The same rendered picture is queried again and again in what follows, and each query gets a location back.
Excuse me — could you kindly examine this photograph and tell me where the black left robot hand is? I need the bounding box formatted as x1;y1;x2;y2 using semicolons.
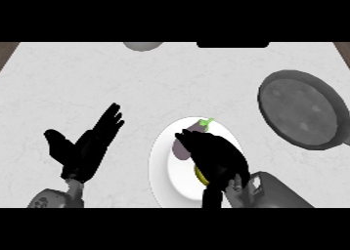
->
41;103;125;184

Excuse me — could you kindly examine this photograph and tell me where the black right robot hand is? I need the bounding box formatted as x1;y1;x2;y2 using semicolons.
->
173;128;251;209

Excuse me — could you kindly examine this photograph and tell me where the yellow-green pear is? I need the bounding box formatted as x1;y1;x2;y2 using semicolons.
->
194;164;210;187

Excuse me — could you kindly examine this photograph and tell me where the white round plate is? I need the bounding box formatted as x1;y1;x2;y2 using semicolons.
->
146;116;247;209

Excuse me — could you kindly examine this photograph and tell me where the dark grey frying pan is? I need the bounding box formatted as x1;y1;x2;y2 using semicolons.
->
257;69;350;151

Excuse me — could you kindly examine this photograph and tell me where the purple eggplant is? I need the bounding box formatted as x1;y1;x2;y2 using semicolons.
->
170;118;214;162

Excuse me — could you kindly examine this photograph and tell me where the grey round object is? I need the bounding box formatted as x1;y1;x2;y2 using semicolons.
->
121;41;164;53

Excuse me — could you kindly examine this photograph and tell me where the black flat appliance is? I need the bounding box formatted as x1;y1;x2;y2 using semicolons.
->
195;41;269;49

